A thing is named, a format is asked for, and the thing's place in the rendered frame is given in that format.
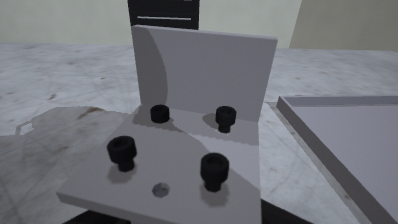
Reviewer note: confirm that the black screw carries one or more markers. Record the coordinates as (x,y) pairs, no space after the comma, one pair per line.
(225,117)
(160,114)
(214,171)
(122,151)

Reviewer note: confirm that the light grey shallow tray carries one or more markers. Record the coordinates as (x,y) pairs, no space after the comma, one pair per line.
(363,130)

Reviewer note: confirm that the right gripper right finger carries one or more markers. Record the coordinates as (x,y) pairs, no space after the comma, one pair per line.
(271,214)

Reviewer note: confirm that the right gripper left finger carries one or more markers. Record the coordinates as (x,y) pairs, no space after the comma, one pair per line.
(92,217)

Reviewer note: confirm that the grey l-shaped bracket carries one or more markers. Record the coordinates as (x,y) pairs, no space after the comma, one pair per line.
(192,72)

